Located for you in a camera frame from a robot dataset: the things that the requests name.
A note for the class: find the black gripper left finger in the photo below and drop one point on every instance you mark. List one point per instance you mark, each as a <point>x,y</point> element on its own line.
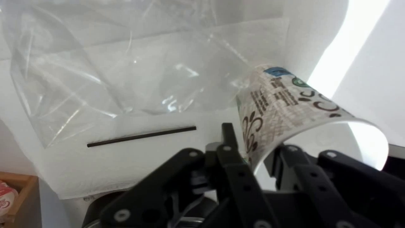
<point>228,168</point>

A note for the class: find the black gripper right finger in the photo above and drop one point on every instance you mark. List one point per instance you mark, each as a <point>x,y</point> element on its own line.
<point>346,190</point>

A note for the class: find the patterned paper cup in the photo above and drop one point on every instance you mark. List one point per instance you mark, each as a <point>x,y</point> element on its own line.
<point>279,105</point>

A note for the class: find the black stir stick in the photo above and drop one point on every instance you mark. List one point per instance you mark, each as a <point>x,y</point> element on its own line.
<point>141,135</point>

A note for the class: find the white paper napkin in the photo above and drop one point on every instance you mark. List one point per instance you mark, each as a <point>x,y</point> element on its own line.
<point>127,164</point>

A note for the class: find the clear zip bag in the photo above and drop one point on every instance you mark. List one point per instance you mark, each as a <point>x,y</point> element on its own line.
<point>105,76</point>

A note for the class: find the small wooden box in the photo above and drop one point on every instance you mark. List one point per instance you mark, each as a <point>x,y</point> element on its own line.
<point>26,181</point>

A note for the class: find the crumpled packet in box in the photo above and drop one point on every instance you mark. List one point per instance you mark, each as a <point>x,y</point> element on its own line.
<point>7,197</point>

